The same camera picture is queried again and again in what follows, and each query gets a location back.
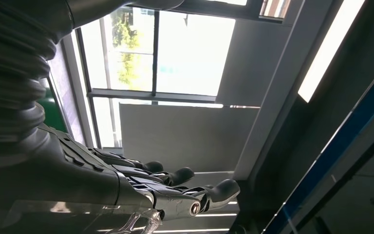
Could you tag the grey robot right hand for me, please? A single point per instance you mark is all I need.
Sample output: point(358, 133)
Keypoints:
point(61, 181)

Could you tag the green conveyor belt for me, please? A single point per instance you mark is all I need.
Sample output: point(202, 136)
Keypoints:
point(52, 113)

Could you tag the blue beam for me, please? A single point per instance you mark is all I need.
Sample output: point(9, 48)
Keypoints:
point(335, 151)

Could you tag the ceiling light strip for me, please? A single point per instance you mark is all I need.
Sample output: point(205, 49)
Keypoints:
point(329, 48)

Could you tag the dark window frame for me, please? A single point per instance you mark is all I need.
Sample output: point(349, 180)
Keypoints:
point(154, 64)

